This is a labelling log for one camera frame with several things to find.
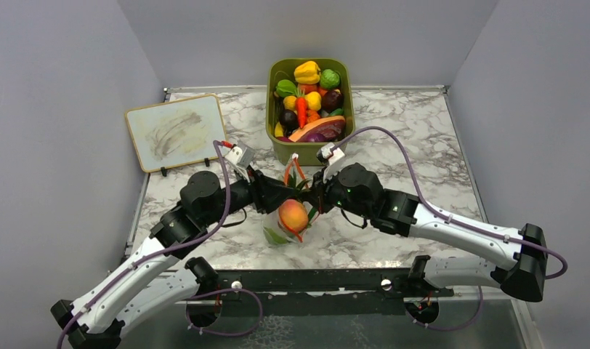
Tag yellow bell pepper toy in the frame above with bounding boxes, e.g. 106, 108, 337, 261
294, 60, 321, 84

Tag yellow lemon toy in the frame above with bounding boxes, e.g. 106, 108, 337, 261
283, 95, 297, 111
304, 91, 322, 111

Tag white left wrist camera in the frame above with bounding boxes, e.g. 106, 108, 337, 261
225, 143, 256, 177

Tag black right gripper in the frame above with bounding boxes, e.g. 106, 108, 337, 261
302, 165, 373, 220

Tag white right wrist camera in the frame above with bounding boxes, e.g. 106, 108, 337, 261
316, 143, 345, 182

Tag clear zip bag orange zipper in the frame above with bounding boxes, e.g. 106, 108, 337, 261
263, 153, 320, 245

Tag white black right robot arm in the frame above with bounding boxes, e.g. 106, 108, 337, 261
304, 163, 549, 302

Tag green plastic bin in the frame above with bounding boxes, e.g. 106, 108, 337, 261
265, 57, 355, 166

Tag orange spiky pineapple toy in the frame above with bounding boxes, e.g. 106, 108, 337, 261
286, 174, 311, 202

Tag purple eggplant toy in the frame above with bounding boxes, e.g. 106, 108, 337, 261
299, 133, 328, 143

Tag orange carrot toy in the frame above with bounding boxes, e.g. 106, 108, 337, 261
296, 95, 307, 129

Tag small whiteboard with wooden frame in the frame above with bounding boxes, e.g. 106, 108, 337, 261
124, 94, 227, 173

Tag black metal base rail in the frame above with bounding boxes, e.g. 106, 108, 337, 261
186, 268, 453, 319

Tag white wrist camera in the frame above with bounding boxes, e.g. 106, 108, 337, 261
225, 143, 256, 177
316, 143, 345, 182

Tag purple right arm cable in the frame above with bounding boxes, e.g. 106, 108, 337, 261
323, 126, 568, 333

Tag green pepper toy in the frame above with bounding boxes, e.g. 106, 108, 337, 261
275, 79, 298, 98

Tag dark red plum toy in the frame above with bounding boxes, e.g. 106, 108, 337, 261
321, 90, 344, 113

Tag green broccoli toy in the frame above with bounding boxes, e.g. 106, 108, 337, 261
319, 68, 342, 90

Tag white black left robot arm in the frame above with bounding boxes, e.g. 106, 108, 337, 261
51, 168, 296, 348

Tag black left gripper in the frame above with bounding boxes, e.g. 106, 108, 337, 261
202, 164, 295, 227

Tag peach toy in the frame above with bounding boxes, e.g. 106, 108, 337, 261
278, 199, 309, 233

